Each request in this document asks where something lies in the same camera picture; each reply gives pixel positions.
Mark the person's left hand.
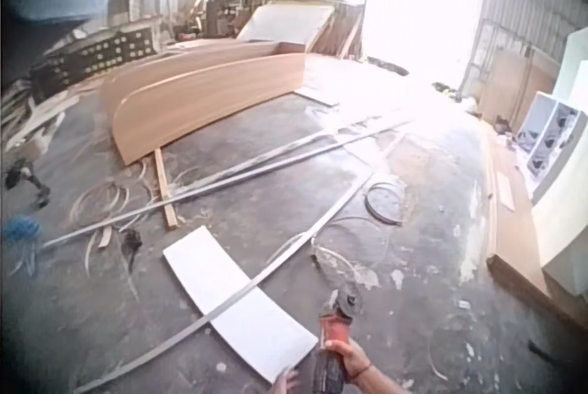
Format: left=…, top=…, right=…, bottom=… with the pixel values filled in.
left=269, top=367, right=300, bottom=394

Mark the person's right hand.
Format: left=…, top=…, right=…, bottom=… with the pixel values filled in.
left=324, top=337, right=372, bottom=385

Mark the red angle grinder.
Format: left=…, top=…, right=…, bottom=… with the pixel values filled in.
left=312, top=289, right=363, bottom=394

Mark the white rectangular board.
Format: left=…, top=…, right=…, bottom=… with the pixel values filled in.
left=162, top=225, right=319, bottom=384

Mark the clear edge band loop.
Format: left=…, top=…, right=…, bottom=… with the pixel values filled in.
left=310, top=215, right=390, bottom=283

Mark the long thin metal strip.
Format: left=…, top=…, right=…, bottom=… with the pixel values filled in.
left=73, top=131, right=408, bottom=394

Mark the black edge band coil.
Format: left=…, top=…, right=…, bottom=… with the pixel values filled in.
left=364, top=181, right=406, bottom=229

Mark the long aluminium bar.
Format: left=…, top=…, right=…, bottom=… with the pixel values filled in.
left=172, top=111, right=401, bottom=191
left=41, top=118, right=413, bottom=248

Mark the stack of brown wooden boards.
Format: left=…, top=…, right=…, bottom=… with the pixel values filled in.
left=484, top=125, right=588, bottom=317

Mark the short wooden batten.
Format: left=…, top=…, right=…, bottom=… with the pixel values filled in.
left=153, top=147, right=179, bottom=231

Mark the small pale wood strip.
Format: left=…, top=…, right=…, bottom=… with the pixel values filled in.
left=494, top=170, right=519, bottom=211

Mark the heap of wood edge band curls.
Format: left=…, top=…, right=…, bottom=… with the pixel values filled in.
left=67, top=162, right=155, bottom=276

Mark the white panel stack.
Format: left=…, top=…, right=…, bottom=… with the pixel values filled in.
left=530, top=26, right=588, bottom=286

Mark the white open cabinet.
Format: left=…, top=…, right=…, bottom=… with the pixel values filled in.
left=514, top=90, right=588, bottom=205

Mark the blue brush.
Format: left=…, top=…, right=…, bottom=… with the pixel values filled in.
left=0, top=213, right=43, bottom=278

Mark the brown leaning plywood sheet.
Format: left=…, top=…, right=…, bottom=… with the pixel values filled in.
left=479, top=46, right=560, bottom=125

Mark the stack of leaning wooden planks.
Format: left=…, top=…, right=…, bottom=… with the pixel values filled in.
left=310, top=0, right=365, bottom=59

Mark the large white leaning board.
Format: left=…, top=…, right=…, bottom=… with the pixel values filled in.
left=235, top=3, right=335, bottom=44

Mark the black power tool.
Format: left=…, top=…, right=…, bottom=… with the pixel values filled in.
left=3, top=158, right=52, bottom=208

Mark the cluttered wooden shelf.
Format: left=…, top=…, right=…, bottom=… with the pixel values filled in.
left=201, top=0, right=252, bottom=39

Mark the heap of wooden slats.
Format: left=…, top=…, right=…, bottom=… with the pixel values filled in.
left=0, top=84, right=73, bottom=152

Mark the brown wooden cabinet frame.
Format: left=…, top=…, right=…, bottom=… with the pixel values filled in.
left=99, top=39, right=308, bottom=166

